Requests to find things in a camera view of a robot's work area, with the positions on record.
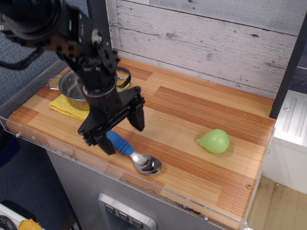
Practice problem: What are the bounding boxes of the stainless steel pot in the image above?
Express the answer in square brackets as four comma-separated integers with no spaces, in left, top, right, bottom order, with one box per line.
[47,67,131,111]

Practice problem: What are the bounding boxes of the blue handled metal spoon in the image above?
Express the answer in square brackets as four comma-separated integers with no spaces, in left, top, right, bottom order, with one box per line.
[106,130,163,175]

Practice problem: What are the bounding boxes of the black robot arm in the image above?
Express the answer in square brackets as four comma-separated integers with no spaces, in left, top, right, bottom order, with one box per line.
[0,0,144,156]

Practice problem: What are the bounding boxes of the yellow object bottom corner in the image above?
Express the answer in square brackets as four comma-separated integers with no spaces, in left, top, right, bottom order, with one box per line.
[17,219,43,230]

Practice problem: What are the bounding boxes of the black vertical post right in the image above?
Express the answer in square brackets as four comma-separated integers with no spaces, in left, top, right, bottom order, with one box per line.
[269,14,307,119]

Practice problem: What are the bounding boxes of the yellow folded cloth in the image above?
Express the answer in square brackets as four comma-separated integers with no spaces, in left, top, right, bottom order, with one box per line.
[49,80,132,121]

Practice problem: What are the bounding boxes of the clear acrylic table guard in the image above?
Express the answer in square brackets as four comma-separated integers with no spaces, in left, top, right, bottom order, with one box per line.
[0,34,276,230]

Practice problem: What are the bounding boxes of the black cable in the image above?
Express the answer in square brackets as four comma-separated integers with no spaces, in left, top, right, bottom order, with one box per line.
[0,46,45,70]

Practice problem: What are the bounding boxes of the green toy pear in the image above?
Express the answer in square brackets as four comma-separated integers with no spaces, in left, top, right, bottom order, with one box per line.
[197,129,230,154]

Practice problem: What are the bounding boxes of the white aluminium ledge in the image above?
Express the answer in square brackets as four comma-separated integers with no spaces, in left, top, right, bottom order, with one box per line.
[262,90,307,193]

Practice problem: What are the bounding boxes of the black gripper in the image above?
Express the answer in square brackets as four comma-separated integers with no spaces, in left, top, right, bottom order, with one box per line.
[78,86,145,155]

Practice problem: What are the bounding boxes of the silver control panel with buttons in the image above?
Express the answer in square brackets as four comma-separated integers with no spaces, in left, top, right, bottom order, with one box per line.
[98,193,157,230]

